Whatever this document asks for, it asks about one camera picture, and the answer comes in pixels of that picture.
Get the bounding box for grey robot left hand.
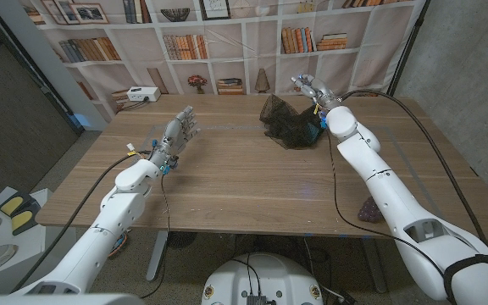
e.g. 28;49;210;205
147;105;202;175

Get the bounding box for grey table leg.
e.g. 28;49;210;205
360;237;388;294

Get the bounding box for thin black left wrist cable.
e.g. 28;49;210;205
140;174;172;300

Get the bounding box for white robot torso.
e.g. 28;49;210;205
201;252;324;305

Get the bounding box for black power strip cord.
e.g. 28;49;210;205
119;99;150;112

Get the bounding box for purple toy grape bunch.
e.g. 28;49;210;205
357;195;385;224

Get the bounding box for black torso cable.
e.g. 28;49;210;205
230;252;264;297

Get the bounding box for white table leg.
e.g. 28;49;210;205
146;230;171;282

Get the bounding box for teal toy block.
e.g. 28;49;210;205
307;120;326;143

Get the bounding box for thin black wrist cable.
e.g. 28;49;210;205
140;174;172;300
326;129;446;279

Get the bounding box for grey tape outline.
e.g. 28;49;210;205
98;124;459;239

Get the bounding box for printed bookshelf backdrop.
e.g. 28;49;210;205
17;0;431;124

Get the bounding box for black mesh netting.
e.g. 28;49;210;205
258;93;326;150

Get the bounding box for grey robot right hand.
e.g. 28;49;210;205
290;74;342;112

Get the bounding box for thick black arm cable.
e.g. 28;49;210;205
9;150;152;294
339;88;488;246

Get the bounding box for black backdrop stand pole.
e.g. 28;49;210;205
385;0;432;97

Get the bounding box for black arm strap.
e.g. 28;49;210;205
442;253;488;305

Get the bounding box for white power strip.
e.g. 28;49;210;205
125;86;162;103

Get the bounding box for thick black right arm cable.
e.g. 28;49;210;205
339;88;488;246

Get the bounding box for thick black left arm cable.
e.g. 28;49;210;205
9;150;152;294

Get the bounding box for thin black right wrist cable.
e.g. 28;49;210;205
326;129;446;279

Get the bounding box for colourful toy fruit bowl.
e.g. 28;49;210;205
107;231;129;258

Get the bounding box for black round floor base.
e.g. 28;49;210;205
167;231;198;249

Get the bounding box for white platform box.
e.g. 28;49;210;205
0;186;78;293

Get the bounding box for yellow black foot pedal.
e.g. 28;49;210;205
10;202;42;236
0;192;29;217

